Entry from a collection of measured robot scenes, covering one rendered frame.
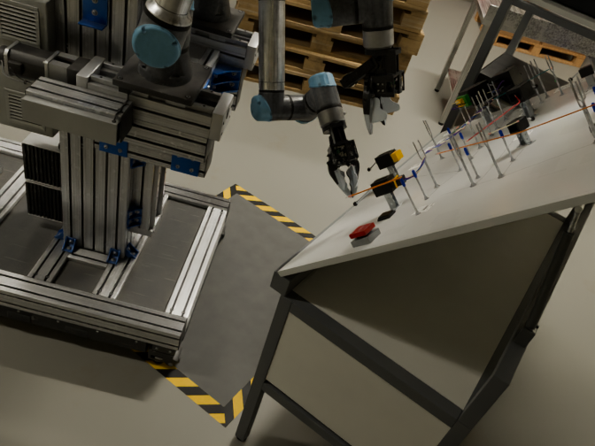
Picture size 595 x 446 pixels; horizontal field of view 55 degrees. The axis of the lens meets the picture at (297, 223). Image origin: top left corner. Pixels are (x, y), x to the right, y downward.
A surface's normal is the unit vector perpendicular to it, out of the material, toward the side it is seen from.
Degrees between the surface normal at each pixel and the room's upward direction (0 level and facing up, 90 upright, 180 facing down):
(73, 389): 0
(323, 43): 90
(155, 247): 0
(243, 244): 0
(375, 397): 90
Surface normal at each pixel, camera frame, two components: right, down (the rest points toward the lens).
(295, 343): -0.56, 0.44
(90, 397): 0.23, -0.73
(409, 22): -0.06, 0.64
